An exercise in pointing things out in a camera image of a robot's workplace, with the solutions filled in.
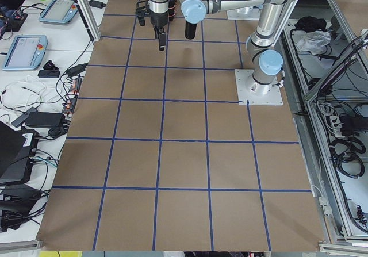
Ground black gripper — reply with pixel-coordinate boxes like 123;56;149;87
151;13;168;51

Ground black wine bottle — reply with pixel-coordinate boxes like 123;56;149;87
168;0;177;21
185;21;197;40

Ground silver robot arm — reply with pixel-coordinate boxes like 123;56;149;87
136;0;298;95

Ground black wine bottle in basket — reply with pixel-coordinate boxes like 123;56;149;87
168;0;177;21

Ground blue teach pendant far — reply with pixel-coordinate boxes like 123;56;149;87
39;0;78;25

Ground blue teach pendant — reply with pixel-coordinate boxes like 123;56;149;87
39;0;78;25
2;35;48;71

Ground black foot pedal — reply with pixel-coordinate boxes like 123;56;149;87
37;70;60;79

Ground orange lit power strip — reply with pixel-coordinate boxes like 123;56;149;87
62;76;83;116

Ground blue teach pendant near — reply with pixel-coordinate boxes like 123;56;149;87
2;35;48;71

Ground black cloth bundle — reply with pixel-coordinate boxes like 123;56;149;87
294;16;327;33

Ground black power adapter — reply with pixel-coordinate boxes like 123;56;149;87
25;112;65;128

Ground crumpled white cloth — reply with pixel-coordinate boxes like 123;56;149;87
296;30;331;55

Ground black laptop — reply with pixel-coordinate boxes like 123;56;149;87
1;122;39;186

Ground black electronics box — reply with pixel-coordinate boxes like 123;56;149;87
1;184;44;232

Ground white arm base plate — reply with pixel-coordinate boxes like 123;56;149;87
227;7;261;21
235;69;283;106

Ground aluminium frame post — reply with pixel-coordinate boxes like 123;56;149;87
74;0;101;42

